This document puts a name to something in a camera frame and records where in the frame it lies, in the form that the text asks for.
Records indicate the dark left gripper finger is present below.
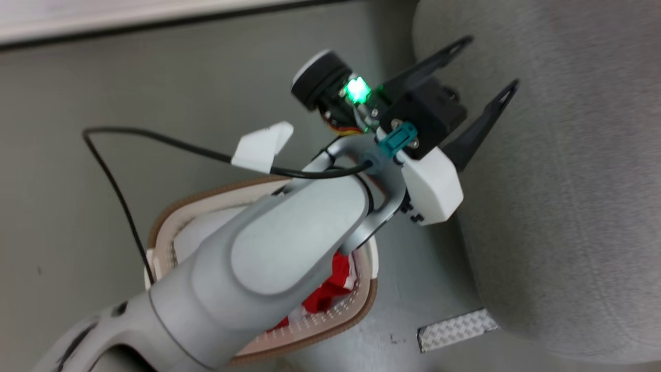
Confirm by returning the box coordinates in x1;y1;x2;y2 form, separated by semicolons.
381;35;474;96
442;79;520;172

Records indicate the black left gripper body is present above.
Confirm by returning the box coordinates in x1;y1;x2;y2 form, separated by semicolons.
376;77;469;160

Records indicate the red clothing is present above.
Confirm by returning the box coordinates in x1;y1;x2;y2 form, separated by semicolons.
269;251;358;331

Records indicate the white brown-rimmed laundry basket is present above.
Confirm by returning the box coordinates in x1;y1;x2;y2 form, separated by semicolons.
145;175;379;368

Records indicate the grey fabric sofa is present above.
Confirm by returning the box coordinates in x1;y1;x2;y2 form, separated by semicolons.
412;0;661;365

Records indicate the teal cable connector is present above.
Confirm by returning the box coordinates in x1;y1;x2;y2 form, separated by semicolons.
377;122;418;160

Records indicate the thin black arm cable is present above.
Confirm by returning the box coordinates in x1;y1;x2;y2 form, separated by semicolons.
82;127;373;286

